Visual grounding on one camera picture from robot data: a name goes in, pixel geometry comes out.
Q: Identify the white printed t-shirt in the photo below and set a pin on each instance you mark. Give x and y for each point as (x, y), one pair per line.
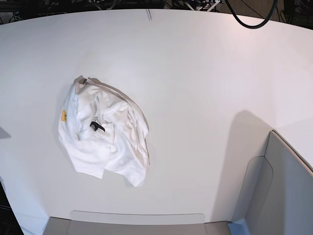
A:
(102, 129)

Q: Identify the grey side panel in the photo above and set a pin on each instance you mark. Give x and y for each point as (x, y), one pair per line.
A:
(276, 197)

